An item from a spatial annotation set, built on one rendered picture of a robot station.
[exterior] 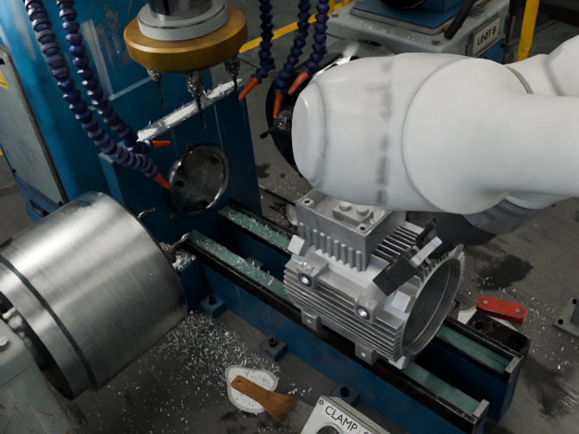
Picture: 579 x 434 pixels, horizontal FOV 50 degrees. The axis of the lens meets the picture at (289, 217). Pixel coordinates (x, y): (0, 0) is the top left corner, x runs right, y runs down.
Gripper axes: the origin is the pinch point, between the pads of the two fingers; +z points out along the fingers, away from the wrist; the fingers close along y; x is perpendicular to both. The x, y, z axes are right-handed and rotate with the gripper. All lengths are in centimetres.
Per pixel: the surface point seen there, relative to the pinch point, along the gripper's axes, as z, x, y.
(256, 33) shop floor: 223, -163, -215
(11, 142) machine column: 42, -66, 12
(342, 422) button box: -0.2, 7.3, 18.9
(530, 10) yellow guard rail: 103, -39, -238
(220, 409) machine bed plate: 38.1, -3.0, 17.0
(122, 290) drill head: 14.4, -23.0, 23.2
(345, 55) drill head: 14, -34, -37
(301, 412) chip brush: 31.9, 6.2, 9.3
